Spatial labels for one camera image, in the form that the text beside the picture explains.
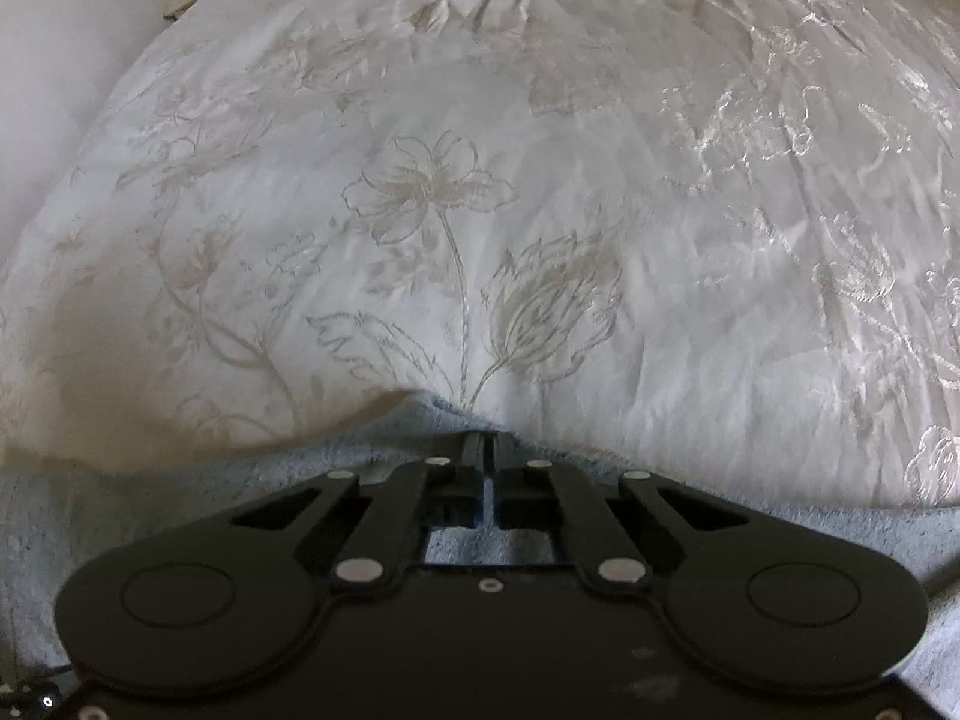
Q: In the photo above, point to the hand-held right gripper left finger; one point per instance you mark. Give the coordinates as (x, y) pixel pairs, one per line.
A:
(472, 480)

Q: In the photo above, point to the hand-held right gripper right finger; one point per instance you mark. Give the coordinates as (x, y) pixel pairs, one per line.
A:
(504, 480)

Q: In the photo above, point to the grey speckled pants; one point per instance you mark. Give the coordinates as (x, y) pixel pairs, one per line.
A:
(187, 480)

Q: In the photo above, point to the white floral bedspread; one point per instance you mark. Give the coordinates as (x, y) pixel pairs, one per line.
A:
(570, 165)

